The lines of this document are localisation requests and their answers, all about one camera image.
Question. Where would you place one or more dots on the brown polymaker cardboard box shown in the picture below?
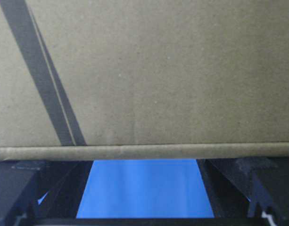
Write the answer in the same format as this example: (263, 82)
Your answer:
(143, 79)

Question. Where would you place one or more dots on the blue table cloth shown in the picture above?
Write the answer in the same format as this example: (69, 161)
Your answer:
(145, 189)

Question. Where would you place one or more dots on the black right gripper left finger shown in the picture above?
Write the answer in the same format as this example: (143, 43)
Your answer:
(41, 189)

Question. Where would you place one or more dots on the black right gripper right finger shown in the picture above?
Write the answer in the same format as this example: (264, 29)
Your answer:
(245, 187)

